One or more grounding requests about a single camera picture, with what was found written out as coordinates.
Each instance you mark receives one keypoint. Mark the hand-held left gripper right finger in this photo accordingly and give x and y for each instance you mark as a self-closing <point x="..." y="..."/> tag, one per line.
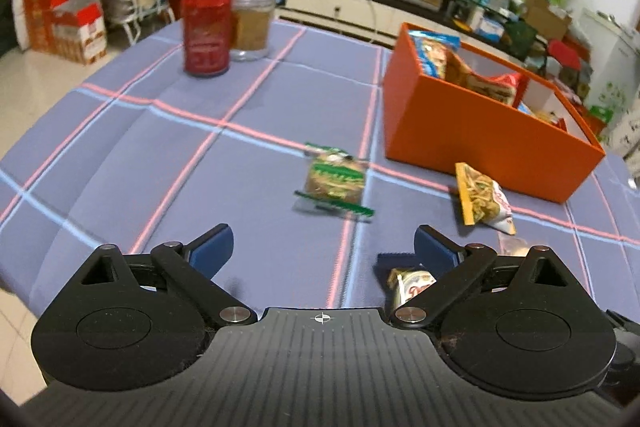
<point x="435" y="249"/>

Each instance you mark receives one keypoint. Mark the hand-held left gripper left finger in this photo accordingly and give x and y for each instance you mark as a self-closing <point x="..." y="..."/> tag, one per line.
<point x="212" y="249"/>

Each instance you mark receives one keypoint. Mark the gold and white snack packet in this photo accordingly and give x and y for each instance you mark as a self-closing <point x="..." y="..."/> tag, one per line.
<point x="410" y="287"/>

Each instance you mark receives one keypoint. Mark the yellow and red snack packet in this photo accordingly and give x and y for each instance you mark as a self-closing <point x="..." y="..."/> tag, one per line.
<point x="480" y="192"/>

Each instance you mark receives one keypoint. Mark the orange cardboard box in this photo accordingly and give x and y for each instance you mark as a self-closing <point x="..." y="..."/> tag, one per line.
<point x="475" y="137"/>

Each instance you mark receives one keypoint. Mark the green edged snack packet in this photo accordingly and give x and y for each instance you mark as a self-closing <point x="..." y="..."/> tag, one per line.
<point x="332" y="179"/>

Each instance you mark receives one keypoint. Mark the brown and white snack packet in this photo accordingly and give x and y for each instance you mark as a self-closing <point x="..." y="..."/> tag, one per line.
<point x="477" y="84"/>

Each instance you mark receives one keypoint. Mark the blue edged snack packet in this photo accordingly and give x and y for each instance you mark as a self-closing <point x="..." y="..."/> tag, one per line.
<point x="435" y="52"/>

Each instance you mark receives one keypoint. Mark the small pale snack packet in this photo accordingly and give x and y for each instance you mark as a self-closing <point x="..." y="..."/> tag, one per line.
<point x="515" y="247"/>

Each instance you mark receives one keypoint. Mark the purple plaid tablecloth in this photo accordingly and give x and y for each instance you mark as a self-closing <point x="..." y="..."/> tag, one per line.
<point x="150" y="157"/>

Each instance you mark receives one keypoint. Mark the red drink can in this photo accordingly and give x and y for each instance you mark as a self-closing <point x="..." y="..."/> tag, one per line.
<point x="207" y="32"/>

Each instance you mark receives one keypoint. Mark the dark green bag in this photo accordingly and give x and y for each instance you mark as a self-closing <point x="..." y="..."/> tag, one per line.
<point x="515" y="38"/>

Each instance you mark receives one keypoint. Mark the clear plastic jar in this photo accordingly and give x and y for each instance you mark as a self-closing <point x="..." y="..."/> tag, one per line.
<point x="252" y="24"/>

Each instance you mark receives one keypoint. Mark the white household appliance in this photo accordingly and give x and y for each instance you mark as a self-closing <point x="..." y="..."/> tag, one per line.
<point x="615" y="67"/>

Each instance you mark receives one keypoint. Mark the white television stand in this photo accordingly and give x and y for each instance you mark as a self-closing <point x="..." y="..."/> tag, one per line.
<point x="350" y="7"/>

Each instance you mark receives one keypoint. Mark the brown cardboard box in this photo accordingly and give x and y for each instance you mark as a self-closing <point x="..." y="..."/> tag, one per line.
<point x="545" y="17"/>

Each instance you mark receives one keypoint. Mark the red printed carton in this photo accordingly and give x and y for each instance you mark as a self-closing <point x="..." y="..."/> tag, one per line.
<point x="70" y="24"/>

